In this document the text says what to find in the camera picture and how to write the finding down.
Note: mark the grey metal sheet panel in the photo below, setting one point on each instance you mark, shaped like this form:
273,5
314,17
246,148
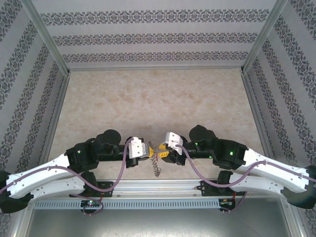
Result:
158,223

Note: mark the aluminium frame post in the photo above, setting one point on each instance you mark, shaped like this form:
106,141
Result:
263,37
47,37
293,219

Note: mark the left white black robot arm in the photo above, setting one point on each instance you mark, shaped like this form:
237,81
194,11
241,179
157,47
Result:
61,185

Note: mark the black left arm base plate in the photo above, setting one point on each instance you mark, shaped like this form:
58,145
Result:
107,188

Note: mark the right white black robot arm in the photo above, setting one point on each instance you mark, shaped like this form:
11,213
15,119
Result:
259,185

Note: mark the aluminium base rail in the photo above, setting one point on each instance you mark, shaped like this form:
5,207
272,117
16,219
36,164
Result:
158,188

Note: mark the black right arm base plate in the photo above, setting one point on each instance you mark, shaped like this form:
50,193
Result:
206,190

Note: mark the aluminium floor rail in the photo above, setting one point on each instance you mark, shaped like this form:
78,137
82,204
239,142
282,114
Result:
261,123
56,118

